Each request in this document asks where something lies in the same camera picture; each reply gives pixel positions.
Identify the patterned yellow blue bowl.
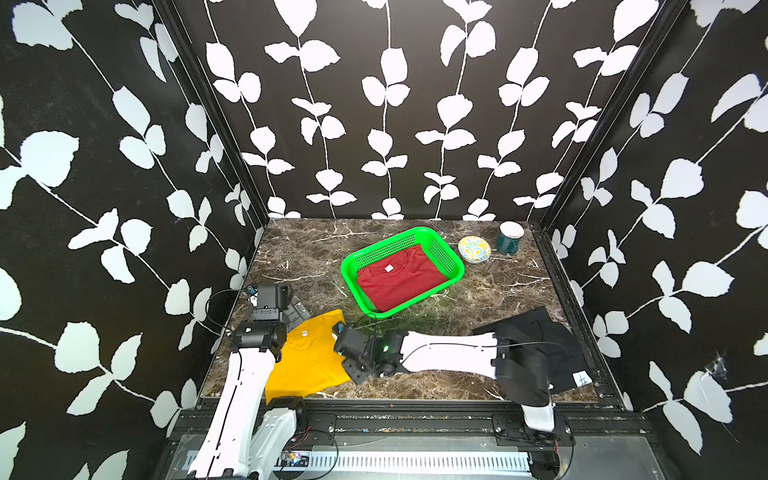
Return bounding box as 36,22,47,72
457,236,492,264

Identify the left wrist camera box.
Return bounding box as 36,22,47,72
245,285,258,307

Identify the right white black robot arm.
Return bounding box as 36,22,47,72
332,322,555,433

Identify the dark green mug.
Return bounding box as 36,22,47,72
496,221,525,255

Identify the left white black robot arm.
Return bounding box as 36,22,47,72
186,284,302,479

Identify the green plastic basket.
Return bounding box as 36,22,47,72
341,227,465,319

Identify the yellow t-shirt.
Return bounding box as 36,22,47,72
265,310,350,402

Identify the white perforated rail strip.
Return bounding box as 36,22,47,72
273,451,532,476

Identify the red t-shirt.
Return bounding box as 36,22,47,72
357,245,446,312

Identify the black front mounting rail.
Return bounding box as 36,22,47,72
170,400,661,448

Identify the black t-shirt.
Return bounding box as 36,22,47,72
472,307,593,406

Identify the small circuit board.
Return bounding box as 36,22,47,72
275,451,311,470

